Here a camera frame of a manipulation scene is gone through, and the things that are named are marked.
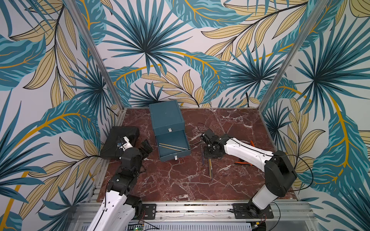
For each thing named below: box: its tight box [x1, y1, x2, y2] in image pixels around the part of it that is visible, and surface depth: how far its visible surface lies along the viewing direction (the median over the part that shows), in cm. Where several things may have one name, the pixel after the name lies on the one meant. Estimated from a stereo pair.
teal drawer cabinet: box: [148, 100, 186, 136], surface depth 87 cm
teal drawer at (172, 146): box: [155, 129, 192, 163], surface depth 90 cm
